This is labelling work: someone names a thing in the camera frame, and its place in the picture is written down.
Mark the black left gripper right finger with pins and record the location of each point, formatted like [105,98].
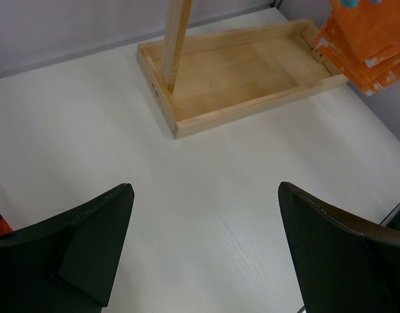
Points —
[343,263]

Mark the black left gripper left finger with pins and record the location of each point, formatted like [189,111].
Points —
[66,263]

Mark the orange white trousers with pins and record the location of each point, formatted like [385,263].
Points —
[363,43]

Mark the teal hanger holding trousers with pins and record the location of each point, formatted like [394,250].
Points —
[354,3]

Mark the wooden clothes rack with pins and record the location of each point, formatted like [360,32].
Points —
[204,81]

